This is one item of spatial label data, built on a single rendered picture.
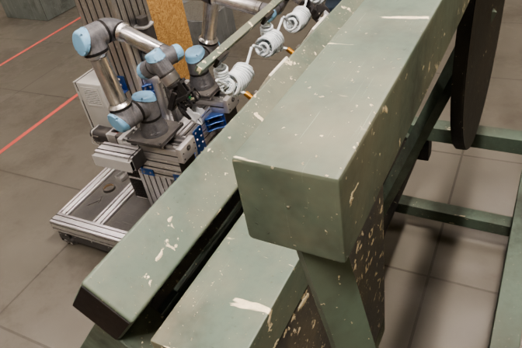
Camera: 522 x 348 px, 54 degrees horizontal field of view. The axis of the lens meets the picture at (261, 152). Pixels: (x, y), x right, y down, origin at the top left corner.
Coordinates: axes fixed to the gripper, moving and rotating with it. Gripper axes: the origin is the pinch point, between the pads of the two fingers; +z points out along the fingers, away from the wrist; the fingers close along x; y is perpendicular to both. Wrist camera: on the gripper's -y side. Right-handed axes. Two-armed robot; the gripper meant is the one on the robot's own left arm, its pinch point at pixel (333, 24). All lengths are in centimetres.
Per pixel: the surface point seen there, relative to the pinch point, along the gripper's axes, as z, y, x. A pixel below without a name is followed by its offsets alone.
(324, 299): 26, -221, -23
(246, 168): 11, -226, -32
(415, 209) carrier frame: 109, 34, 65
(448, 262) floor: 139, 12, 70
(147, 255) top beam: 7, -202, 7
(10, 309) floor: -53, -57, 253
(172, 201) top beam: 4, -191, 3
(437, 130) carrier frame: 80, 15, 14
